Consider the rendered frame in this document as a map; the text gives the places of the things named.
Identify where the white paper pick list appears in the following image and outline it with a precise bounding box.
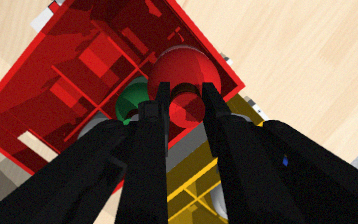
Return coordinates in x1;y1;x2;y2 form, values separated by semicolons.
30;0;65;33

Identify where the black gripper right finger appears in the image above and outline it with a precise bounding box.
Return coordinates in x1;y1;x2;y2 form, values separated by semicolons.
202;82;358;224

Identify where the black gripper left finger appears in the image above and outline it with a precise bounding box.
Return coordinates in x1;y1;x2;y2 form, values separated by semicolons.
0;82;170;224

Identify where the blue bottle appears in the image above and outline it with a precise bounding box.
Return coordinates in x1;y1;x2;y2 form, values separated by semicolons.
283;156;288;166

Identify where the yellow crate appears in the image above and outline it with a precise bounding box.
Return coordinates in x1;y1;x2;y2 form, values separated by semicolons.
166;93;265;224

